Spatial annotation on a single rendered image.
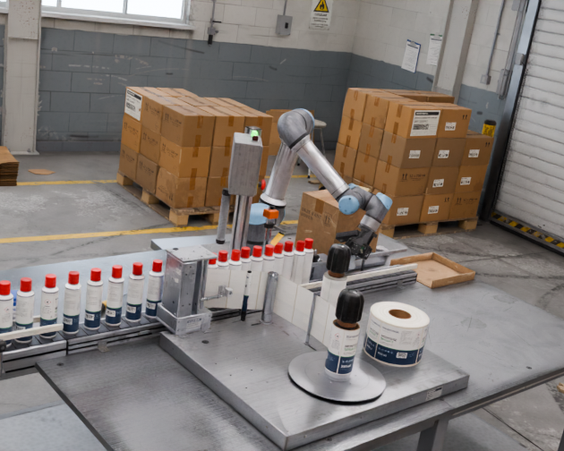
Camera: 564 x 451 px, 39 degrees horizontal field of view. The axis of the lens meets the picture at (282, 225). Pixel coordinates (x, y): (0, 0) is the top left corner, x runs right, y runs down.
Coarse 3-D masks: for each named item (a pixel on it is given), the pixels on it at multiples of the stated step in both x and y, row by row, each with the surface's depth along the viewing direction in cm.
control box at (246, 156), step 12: (240, 144) 275; (252, 144) 276; (240, 156) 276; (252, 156) 277; (240, 168) 278; (252, 168) 278; (228, 180) 290; (240, 180) 279; (252, 180) 280; (228, 192) 281; (240, 192) 281; (252, 192) 281
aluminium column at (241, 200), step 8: (248, 128) 290; (256, 128) 290; (240, 200) 298; (248, 200) 298; (240, 208) 298; (248, 208) 299; (240, 216) 299; (248, 216) 301; (240, 224) 299; (248, 224) 302; (232, 232) 304; (240, 232) 301; (232, 240) 304; (240, 240) 302; (232, 248) 305; (240, 256) 306
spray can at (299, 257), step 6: (300, 246) 304; (294, 252) 305; (300, 252) 304; (294, 258) 305; (300, 258) 304; (294, 264) 305; (300, 264) 305; (294, 270) 306; (300, 270) 306; (294, 276) 307; (300, 276) 307; (294, 282) 307; (300, 282) 308
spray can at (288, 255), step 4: (288, 244) 301; (292, 244) 301; (284, 248) 303; (288, 248) 301; (292, 248) 302; (284, 252) 302; (288, 252) 302; (292, 252) 303; (284, 256) 302; (288, 256) 301; (292, 256) 302; (284, 260) 302; (288, 260) 302; (292, 260) 303; (284, 264) 303; (288, 264) 303; (292, 264) 304; (284, 268) 303; (288, 268) 303; (284, 272) 303; (288, 272) 304; (284, 276) 304; (288, 276) 305
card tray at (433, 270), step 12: (432, 252) 384; (396, 264) 369; (408, 264) 373; (420, 264) 375; (432, 264) 378; (444, 264) 379; (456, 264) 374; (420, 276) 360; (432, 276) 363; (444, 276) 365; (456, 276) 357; (468, 276) 363
